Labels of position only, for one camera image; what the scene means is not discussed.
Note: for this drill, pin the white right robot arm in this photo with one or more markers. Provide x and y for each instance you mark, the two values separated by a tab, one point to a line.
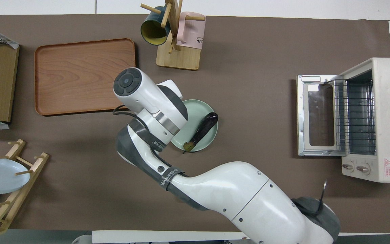
242	196

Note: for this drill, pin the brown table mat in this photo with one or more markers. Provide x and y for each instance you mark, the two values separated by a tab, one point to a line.
249	84

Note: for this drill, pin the wooden mug tree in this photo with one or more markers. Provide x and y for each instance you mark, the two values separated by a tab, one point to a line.
181	59

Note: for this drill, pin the silver oven knob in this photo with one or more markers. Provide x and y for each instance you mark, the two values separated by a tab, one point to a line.
363	169
348	167

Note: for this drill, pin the dark purple eggplant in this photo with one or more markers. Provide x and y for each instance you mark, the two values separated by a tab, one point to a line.
203	130

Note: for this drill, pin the white round object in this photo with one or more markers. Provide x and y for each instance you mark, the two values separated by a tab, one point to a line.
81	240

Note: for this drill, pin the wooden dish rack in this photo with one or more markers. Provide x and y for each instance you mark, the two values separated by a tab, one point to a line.
15	196

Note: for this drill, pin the pink mug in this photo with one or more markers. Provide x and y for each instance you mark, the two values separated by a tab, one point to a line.
191	32

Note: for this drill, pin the glass oven door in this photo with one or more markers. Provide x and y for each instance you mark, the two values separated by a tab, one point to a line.
301	118

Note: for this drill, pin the light green plate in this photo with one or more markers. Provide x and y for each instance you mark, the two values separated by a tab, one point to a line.
195	113

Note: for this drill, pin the wooden serving tray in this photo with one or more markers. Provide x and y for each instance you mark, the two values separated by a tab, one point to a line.
80	76

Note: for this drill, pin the dark green mug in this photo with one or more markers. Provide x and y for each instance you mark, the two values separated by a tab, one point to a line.
152	28

